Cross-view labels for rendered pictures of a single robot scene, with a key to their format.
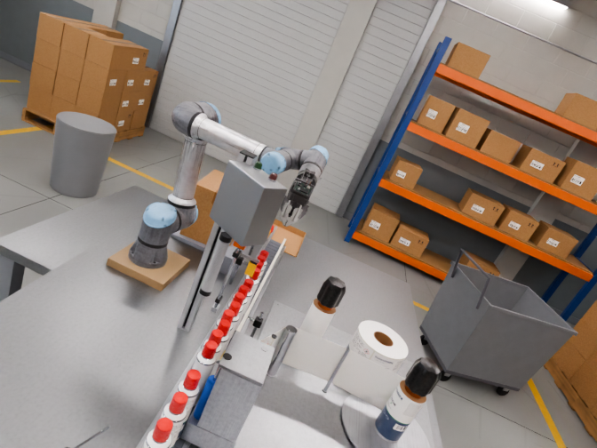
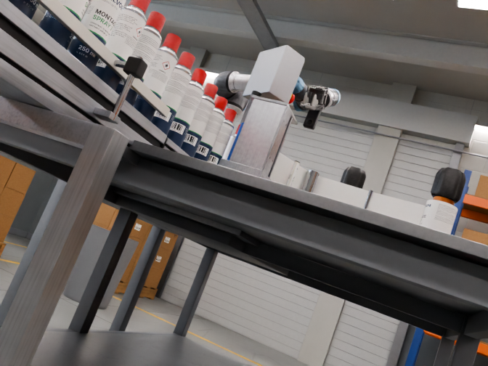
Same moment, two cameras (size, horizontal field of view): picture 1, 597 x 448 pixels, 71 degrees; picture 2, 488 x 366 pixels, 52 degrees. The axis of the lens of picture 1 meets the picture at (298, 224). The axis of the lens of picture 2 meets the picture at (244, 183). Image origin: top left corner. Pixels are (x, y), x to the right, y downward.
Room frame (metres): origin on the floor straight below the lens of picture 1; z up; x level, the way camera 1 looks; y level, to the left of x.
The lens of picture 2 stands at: (-0.47, -0.54, 0.66)
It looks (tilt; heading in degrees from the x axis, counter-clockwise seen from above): 10 degrees up; 22
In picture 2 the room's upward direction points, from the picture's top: 21 degrees clockwise
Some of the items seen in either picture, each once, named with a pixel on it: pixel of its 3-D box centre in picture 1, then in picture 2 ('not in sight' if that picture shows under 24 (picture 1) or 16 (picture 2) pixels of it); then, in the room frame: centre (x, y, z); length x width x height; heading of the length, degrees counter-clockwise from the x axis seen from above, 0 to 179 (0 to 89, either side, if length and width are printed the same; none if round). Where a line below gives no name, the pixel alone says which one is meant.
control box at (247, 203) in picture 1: (248, 203); (274, 78); (1.14, 0.16, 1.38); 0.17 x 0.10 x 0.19; 55
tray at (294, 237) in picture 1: (281, 235); not in sight; (2.24, 0.07, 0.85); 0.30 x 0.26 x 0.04; 179
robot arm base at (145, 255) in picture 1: (150, 247); not in sight; (1.44, 0.50, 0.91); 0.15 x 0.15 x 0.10
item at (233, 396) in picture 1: (228, 393); (257, 149); (0.82, -0.01, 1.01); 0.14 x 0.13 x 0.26; 179
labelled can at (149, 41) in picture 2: not in sight; (138, 59); (0.30, 0.08, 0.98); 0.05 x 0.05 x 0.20
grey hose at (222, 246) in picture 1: (215, 264); (246, 119); (1.08, 0.18, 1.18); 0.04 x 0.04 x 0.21
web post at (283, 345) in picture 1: (281, 351); (304, 197); (1.10, -0.11, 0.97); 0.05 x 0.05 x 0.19
